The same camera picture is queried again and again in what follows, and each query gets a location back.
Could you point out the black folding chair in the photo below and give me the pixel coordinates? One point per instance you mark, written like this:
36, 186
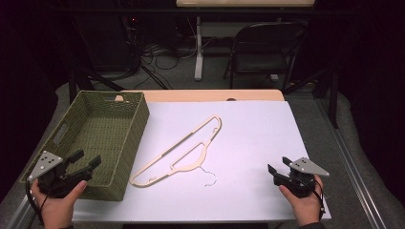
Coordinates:
264, 62

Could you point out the green woven basket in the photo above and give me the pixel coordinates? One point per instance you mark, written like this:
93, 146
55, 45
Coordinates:
105, 127

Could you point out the black metal stand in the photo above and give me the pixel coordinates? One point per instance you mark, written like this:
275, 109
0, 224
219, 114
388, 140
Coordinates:
332, 95
86, 79

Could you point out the white desk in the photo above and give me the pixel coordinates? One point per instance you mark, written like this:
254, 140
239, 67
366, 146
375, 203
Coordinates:
199, 47

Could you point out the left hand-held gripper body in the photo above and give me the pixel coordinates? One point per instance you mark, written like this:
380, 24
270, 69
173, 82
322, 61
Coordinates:
51, 173

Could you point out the metal floor rail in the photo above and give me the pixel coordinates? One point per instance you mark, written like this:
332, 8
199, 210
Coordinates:
353, 168
20, 213

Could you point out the white table sheet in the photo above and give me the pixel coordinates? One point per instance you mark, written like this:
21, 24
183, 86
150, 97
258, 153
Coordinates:
254, 143

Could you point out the person's right hand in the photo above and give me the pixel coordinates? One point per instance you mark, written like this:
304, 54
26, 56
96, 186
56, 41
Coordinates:
305, 206

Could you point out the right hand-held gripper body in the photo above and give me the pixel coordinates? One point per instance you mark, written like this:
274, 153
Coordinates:
301, 179

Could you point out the person's left hand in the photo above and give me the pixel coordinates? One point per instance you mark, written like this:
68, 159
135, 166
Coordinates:
59, 210

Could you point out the beige clothes hanger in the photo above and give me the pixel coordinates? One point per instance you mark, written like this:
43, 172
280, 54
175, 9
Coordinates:
187, 167

